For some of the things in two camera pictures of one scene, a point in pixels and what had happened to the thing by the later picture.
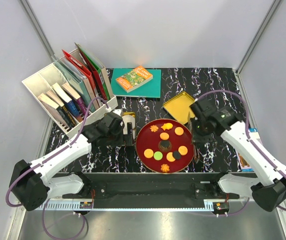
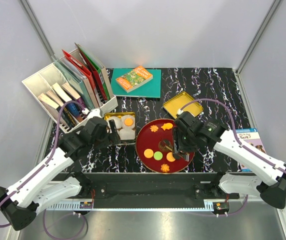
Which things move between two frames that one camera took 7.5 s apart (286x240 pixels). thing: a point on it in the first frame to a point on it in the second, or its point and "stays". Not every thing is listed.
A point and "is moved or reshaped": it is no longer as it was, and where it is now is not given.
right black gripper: (197, 139) to (178, 145)
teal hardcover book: (151, 88) stays
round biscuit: (148, 153) stays
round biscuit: (164, 136) is moved or reshaped
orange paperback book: (134, 78) stays
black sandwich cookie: (177, 155) stays
